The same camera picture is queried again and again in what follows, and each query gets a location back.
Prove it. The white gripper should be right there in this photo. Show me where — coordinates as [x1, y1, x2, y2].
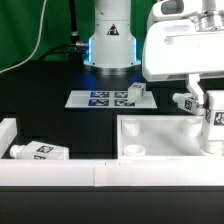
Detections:
[142, 0, 224, 108]

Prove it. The white square tabletop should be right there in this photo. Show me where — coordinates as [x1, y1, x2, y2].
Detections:
[117, 115, 224, 160]

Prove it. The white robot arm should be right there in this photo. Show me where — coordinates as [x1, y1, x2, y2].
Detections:
[84, 0, 224, 106]

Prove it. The white U-shaped obstacle fence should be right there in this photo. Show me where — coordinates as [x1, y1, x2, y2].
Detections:
[0, 118, 224, 187]

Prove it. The white fiducial tag sheet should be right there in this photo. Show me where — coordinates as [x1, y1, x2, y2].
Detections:
[65, 90, 157, 109]

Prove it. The black cable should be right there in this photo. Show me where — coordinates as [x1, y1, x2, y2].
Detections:
[38, 0, 89, 61]

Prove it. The white cable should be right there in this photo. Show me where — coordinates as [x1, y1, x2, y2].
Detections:
[0, 0, 48, 74]

